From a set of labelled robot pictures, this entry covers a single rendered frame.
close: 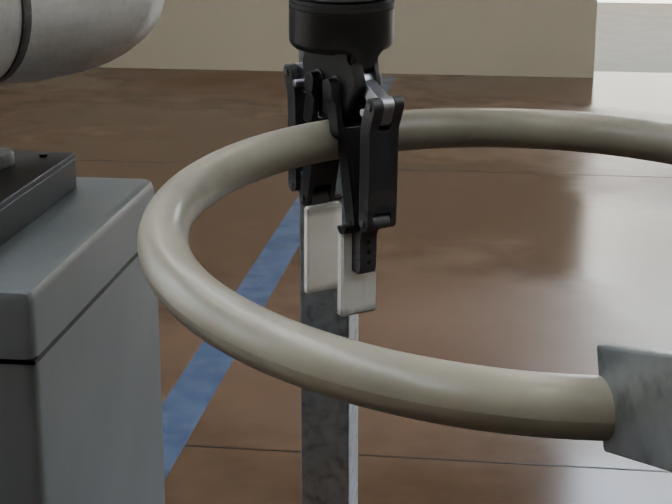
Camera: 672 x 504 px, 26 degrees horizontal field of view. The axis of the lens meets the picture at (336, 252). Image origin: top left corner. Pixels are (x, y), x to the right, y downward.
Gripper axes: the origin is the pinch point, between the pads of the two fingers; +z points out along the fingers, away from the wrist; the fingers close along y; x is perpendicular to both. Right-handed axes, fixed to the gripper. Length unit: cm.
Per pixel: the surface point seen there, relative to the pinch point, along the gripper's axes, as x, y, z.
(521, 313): 155, -178, 100
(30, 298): -19.0, -16.4, 5.2
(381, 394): -19.1, 37.1, -9.0
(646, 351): -11.6, 46.4, -13.2
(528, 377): -13.8, 41.2, -10.3
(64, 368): -15.0, -21.0, 14.0
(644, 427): -11.9, 47.0, -9.9
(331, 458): 53, -93, 74
